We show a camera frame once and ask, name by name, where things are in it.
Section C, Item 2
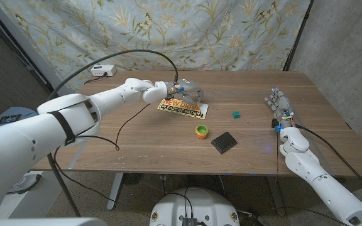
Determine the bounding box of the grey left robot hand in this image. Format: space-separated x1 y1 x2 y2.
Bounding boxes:
167 78 205 106

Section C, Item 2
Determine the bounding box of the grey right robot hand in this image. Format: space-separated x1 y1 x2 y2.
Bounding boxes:
264 87 295 129

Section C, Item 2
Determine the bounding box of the yellow bumper sticker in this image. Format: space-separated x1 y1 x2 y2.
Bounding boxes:
157 98 209 120

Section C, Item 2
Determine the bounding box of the orange cup green inside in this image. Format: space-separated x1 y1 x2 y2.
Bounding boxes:
195 124 209 140

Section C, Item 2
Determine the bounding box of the white power strip box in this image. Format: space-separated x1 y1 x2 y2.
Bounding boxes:
90 65 118 77

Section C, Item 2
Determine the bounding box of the black square textured pad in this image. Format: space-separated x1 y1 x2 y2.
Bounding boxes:
211 131 238 155

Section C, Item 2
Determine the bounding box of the black backdrop stand pole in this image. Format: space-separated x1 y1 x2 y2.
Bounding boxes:
283 0 314 72

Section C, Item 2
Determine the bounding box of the floral printed backdrop cloth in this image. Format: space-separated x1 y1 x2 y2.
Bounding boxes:
0 0 312 92

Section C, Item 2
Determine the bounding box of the grey metal table leg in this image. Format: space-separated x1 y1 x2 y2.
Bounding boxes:
267 175 287 217
106 172 124 210

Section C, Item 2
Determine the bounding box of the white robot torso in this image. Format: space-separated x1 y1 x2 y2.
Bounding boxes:
149 187 241 226

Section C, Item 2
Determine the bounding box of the black power adapter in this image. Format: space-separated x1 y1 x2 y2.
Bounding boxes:
237 209 268 226

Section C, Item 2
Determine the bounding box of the blue stool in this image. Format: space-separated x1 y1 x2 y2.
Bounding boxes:
0 106 40 130

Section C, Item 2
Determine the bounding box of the black flat device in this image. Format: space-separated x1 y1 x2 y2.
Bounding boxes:
0 114 23 124

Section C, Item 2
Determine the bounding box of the grey sneaker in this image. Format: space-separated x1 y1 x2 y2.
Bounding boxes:
6 173 42 195

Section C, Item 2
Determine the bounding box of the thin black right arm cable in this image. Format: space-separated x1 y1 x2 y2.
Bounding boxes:
275 131 280 185

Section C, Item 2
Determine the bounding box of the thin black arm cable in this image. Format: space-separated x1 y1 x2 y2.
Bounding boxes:
275 131 280 185
52 103 151 203

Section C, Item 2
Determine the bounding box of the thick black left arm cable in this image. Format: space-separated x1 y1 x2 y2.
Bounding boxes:
46 48 179 218

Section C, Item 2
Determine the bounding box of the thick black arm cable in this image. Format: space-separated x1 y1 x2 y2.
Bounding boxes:
295 123 362 199
46 48 179 218

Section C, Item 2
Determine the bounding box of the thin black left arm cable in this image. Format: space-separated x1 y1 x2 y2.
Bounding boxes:
52 103 151 203

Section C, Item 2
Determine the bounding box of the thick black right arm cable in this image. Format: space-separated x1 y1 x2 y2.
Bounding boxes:
295 123 362 199

